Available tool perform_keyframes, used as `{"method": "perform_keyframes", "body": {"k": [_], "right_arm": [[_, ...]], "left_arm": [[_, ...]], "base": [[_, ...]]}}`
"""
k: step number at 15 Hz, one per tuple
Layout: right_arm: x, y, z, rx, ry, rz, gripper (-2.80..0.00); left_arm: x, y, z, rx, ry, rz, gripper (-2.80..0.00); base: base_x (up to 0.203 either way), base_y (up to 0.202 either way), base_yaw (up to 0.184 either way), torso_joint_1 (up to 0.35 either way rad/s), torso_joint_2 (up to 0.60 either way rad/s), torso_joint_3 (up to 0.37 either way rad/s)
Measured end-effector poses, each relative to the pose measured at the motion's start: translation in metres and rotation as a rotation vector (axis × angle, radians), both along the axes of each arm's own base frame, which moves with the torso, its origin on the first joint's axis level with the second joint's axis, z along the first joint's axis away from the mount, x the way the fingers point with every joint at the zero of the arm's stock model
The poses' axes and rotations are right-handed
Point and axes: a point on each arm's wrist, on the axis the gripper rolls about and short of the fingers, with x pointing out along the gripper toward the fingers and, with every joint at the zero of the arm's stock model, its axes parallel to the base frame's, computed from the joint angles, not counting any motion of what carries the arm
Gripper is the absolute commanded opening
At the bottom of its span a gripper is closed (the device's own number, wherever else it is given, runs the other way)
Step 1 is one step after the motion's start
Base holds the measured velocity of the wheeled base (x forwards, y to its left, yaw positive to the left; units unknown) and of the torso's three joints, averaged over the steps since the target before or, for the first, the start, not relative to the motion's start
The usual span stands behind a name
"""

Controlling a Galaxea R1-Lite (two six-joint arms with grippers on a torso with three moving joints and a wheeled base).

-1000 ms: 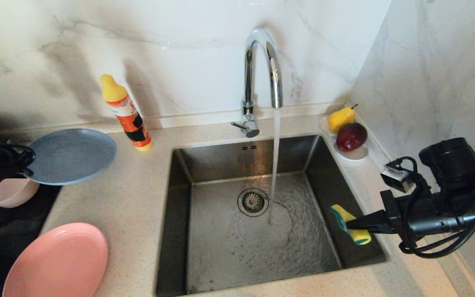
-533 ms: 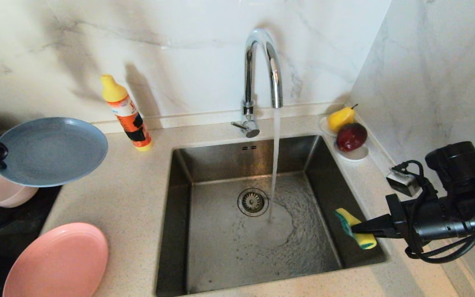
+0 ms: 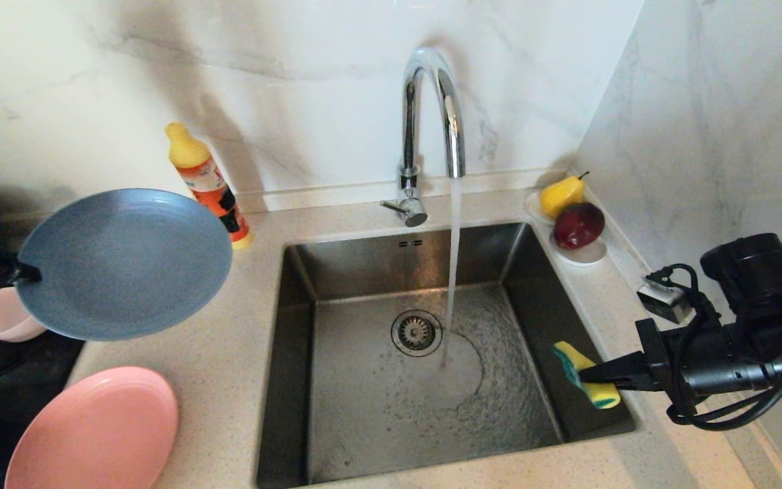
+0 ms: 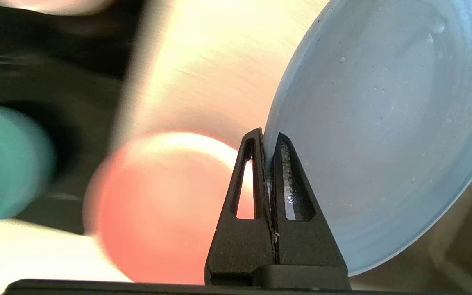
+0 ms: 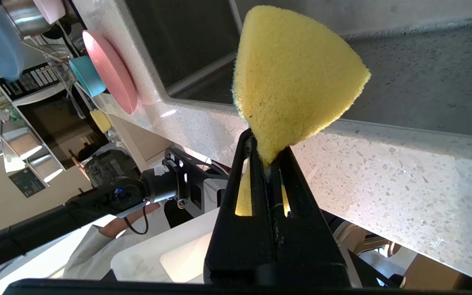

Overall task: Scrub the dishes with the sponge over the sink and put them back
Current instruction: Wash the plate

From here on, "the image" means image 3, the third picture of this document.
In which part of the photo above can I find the yellow green sponge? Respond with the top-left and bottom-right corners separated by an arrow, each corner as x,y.
553,341 -> 621,410

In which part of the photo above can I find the pink bowl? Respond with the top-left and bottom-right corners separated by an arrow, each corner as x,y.
0,287 -> 47,343

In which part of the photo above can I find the blue grey plate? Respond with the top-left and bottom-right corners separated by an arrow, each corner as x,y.
16,189 -> 234,342

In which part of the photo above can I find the orange dish soap bottle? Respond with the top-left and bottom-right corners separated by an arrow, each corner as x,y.
165,122 -> 254,250

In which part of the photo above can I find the chrome gooseneck faucet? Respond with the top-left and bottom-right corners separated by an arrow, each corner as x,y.
381,46 -> 466,228

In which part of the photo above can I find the metal sink drain strainer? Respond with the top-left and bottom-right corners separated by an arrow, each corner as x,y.
391,310 -> 443,358

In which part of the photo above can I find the stainless steel sink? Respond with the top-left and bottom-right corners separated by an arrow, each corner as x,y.
256,221 -> 639,488

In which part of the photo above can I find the white fruit dish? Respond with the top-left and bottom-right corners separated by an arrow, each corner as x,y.
525,190 -> 608,266

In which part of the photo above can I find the black induction cooktop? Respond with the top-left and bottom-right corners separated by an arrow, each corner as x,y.
0,326 -> 86,489

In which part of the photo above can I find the red apple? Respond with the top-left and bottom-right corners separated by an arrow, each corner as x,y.
553,202 -> 606,250

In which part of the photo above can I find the yellow pear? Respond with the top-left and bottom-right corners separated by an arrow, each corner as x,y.
541,171 -> 590,218

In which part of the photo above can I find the pink plate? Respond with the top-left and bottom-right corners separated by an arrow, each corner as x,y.
4,367 -> 179,489

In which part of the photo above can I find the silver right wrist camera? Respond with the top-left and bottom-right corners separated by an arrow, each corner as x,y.
637,277 -> 694,324

